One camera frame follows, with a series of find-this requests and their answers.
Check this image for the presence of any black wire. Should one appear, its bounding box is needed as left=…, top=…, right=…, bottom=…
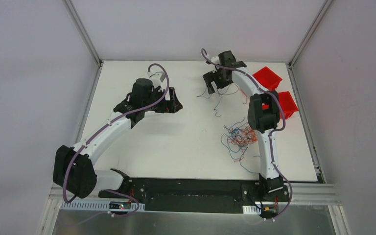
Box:
left=196, top=82, right=240, bottom=118

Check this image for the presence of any orange wire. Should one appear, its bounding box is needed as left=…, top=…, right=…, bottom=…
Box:
left=228, top=91, right=259, bottom=161

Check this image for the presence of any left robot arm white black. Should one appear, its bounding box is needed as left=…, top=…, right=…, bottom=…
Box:
left=52, top=78, right=183, bottom=199

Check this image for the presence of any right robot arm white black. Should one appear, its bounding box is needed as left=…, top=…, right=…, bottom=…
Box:
left=201, top=49, right=285, bottom=201

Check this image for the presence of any far red plastic bin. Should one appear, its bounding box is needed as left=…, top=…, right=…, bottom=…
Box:
left=253, top=67, right=282, bottom=91

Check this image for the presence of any red plastic bin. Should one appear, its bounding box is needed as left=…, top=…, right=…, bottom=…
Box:
left=253, top=67, right=282, bottom=91
left=261, top=91, right=299, bottom=119

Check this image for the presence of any near red plastic bin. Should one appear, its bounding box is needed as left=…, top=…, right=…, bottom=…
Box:
left=261, top=91, right=299, bottom=119

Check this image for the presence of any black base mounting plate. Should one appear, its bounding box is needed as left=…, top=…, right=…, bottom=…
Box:
left=117, top=177, right=289, bottom=213

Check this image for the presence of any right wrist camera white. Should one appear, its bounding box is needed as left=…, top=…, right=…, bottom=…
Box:
left=206, top=56, right=220, bottom=65

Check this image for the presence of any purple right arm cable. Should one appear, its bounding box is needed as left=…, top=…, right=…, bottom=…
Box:
left=201, top=47, right=294, bottom=215

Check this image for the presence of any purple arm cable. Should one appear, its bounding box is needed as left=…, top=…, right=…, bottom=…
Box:
left=201, top=47, right=294, bottom=215
left=62, top=63, right=170, bottom=204

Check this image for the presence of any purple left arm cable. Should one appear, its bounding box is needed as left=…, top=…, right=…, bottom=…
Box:
left=62, top=63, right=170, bottom=204

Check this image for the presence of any left white slotted cable duct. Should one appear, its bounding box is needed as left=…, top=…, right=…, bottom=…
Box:
left=61, top=200, right=145, bottom=212

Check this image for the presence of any white slotted cable duct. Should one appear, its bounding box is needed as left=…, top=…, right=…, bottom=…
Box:
left=242, top=206, right=261, bottom=215
left=61, top=200, right=145, bottom=212

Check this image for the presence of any right white slotted cable duct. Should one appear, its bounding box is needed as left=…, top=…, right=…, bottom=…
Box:
left=242, top=206, right=261, bottom=215

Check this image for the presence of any aluminium frame rail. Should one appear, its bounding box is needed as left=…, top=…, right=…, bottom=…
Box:
left=48, top=183, right=342, bottom=206

